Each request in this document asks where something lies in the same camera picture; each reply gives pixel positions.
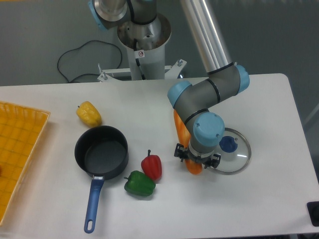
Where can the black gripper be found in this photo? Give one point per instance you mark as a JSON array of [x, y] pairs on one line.
[[207, 159]]

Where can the long orange bread loaf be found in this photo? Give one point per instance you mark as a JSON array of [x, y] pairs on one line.
[[184, 138]]

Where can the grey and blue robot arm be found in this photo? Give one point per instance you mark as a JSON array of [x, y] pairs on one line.
[[192, 102]]

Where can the glass pot lid blue knob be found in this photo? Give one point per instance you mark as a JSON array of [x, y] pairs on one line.
[[235, 153]]

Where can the red bell pepper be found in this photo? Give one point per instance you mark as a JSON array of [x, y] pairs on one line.
[[151, 166]]

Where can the green bell pepper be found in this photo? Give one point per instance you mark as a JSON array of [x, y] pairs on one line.
[[139, 184]]

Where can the yellow bell pepper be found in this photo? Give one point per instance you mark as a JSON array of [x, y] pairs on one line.
[[88, 114]]

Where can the black object at table edge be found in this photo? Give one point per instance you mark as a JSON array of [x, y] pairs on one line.
[[313, 210]]

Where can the yellow woven basket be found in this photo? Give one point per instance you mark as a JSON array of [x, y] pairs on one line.
[[21, 128]]

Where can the black saucepan blue handle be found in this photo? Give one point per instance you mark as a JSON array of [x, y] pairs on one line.
[[102, 152]]

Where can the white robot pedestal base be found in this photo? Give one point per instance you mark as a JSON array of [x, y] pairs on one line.
[[145, 46]]

